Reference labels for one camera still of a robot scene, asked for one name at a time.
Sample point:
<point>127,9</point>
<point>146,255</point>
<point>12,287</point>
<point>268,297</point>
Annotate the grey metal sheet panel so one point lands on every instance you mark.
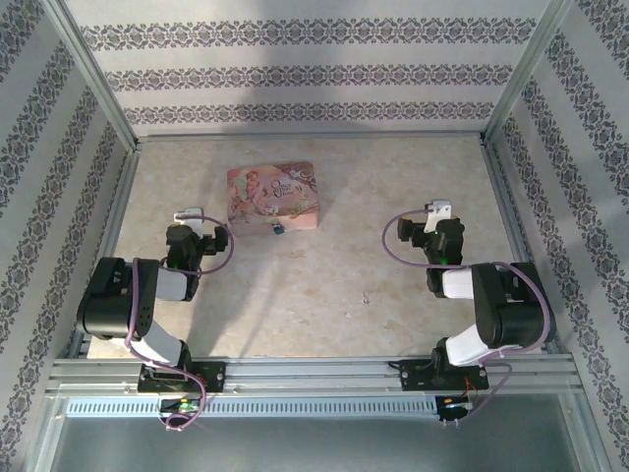
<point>314,447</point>

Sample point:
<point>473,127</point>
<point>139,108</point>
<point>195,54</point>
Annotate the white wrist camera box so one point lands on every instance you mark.
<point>189,216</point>
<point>440,209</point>

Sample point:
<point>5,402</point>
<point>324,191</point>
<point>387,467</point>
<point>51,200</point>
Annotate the short aluminium floor rail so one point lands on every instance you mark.
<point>309,137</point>

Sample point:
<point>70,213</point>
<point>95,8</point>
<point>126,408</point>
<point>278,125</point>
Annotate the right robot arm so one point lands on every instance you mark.
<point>511,314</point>

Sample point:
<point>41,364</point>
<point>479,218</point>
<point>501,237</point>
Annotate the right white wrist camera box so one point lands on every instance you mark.
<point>440,209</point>

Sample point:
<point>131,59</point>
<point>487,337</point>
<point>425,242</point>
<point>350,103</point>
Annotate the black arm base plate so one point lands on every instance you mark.
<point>413,376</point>
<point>216,376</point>

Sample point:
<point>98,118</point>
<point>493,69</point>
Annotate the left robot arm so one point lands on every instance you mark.
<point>103,305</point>

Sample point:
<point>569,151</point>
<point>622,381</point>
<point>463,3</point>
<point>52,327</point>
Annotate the pink illustrated tin box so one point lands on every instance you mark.
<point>275,192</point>

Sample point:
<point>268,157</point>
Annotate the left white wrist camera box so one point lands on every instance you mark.
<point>189,216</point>

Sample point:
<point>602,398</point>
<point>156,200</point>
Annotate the small controller circuit board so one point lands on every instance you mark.
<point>182,406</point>
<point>452,404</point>

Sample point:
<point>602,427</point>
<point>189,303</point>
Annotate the aluminium side floor rail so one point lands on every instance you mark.
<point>112,221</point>
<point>507,196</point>

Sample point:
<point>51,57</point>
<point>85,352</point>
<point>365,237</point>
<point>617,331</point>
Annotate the wide aluminium mounting rail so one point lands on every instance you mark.
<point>314,373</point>

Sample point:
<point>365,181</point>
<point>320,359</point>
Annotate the aluminium frame post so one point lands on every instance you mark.
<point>93,74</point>
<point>525,74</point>

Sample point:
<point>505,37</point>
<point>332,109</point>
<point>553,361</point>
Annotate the small blue padlock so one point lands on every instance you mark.
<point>277,229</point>

